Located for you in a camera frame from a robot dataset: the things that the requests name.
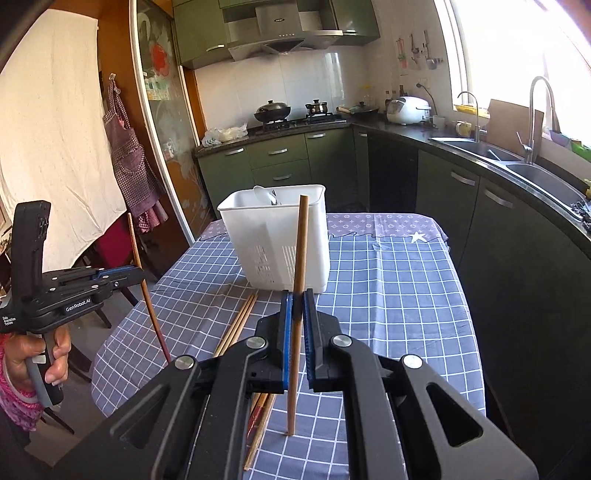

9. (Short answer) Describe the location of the purple patterned cloth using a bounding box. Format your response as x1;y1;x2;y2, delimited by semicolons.
198;212;450;241

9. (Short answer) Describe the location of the steel double sink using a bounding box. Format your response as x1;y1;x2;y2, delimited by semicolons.
428;136;588;204

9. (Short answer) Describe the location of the red checked apron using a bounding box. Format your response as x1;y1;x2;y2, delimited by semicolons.
102;73;170;234

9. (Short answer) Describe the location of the blue checked tablecloth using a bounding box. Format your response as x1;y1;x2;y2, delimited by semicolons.
90;226;486;480

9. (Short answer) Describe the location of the dark base cabinet with doors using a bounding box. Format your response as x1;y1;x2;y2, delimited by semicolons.
367;129;591;462

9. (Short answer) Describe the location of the green wall cabinet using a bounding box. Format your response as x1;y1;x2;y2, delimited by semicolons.
172;0;232;70
331;0;382;47

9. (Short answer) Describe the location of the frosted glass sliding door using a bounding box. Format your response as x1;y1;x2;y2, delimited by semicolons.
128;0;219;243

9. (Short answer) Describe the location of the wall rack with hanging tools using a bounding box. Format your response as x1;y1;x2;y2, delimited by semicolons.
394;30;445;71

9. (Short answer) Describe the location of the person's left forearm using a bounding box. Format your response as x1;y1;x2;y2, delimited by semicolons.
0;342;46;433

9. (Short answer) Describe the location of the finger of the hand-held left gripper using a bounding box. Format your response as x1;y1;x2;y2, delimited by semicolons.
110;270;149;291
93;266;138;280

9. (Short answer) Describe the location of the pan with glass lid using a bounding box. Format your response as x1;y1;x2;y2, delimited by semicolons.
336;102;380;116

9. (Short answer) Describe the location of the green plastic container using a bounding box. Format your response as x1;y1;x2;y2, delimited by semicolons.
549;129;591;161

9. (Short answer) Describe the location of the tall steel faucet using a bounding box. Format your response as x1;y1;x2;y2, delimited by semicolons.
516;76;562;165

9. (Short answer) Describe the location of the kitchen window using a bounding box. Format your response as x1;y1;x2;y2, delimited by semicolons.
434;0;591;139

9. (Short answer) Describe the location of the dark red chair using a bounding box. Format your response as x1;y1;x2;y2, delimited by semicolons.
69;215;160;333

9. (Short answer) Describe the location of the green base cabinet with drawers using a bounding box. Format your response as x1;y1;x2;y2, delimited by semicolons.
196;127;371;214

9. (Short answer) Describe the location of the steel range hood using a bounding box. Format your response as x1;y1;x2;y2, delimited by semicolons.
223;0;345;62

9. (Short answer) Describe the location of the black wok with lid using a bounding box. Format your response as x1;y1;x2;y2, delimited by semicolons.
253;99;293;123

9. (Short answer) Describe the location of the white rice cooker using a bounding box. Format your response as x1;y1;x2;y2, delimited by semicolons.
385;95;433;126

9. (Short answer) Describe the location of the small steel faucet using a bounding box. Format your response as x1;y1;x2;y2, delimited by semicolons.
457;91;484;143

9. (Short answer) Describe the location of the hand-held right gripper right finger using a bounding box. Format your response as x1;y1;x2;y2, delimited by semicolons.
302;288;541;480

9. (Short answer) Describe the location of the brown cutting board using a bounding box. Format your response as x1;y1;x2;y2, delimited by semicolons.
485;99;546;154

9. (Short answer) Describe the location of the black gas stove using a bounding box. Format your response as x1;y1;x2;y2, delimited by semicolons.
252;114;348;131

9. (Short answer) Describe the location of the white hanging sheet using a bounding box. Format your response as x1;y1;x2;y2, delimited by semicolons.
0;9;129;278

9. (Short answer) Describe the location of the person's left hand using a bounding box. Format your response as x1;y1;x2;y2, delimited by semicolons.
0;325;73;394

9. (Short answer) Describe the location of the black stone countertop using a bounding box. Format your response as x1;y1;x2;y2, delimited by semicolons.
193;115;591;241

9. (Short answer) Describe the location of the white plastic utensil holder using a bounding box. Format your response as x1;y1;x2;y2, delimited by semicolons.
216;184;331;295

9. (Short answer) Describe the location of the white plastic bag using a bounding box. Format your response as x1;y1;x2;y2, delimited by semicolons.
200;124;249;148

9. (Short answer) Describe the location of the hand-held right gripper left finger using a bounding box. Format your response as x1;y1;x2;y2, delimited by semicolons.
60;290;296;480

